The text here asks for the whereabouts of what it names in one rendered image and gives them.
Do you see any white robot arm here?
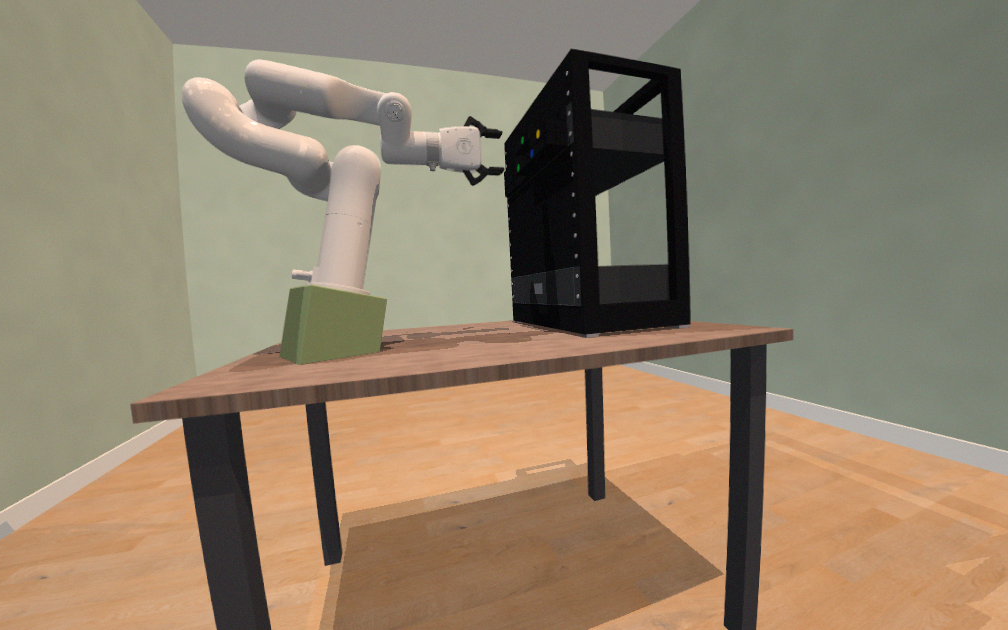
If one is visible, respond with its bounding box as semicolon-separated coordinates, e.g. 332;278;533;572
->
182;60;439;295

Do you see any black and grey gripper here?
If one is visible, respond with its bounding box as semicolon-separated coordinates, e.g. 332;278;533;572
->
438;116;504;186

